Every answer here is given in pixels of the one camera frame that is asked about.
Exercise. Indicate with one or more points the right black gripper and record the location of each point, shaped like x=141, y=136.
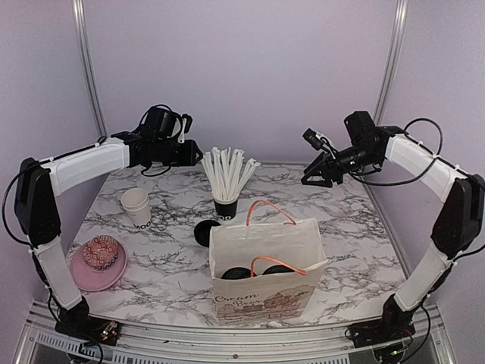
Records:
x=330, y=170

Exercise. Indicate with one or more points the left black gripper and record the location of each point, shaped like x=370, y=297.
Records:
x=189, y=158

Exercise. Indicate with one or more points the kraft paper bag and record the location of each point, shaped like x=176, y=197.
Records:
x=296, y=244

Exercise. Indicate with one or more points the white paper coffee cup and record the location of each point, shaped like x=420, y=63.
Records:
x=236, y=273

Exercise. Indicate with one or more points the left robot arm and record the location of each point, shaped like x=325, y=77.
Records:
x=30, y=208

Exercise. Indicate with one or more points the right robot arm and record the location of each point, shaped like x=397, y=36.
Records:
x=390, y=157

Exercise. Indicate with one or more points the bundle of white wrapped straws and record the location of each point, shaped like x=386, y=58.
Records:
x=227, y=172

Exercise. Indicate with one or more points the black cup holding straws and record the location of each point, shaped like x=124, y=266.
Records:
x=226, y=209

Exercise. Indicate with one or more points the stack of white paper cups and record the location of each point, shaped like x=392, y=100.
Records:
x=135, y=203

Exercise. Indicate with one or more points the stack of black lids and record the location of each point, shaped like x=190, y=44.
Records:
x=202, y=231

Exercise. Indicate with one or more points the red patterned bowl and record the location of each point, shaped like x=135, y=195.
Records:
x=100, y=252

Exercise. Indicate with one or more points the pink plate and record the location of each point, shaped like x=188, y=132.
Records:
x=89, y=279

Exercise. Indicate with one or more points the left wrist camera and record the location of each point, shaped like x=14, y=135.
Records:
x=186, y=123

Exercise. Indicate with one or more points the left aluminium frame post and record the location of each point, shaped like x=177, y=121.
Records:
x=87, y=66

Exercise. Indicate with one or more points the aluminium frame post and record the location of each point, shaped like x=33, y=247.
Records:
x=392, y=62
x=87, y=66

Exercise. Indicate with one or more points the right aluminium frame post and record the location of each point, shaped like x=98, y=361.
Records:
x=392, y=62

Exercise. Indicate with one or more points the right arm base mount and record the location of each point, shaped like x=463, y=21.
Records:
x=393, y=324

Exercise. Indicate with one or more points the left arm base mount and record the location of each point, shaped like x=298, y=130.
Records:
x=91, y=331

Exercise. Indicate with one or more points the front aluminium rail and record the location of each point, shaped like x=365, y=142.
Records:
x=151, y=343

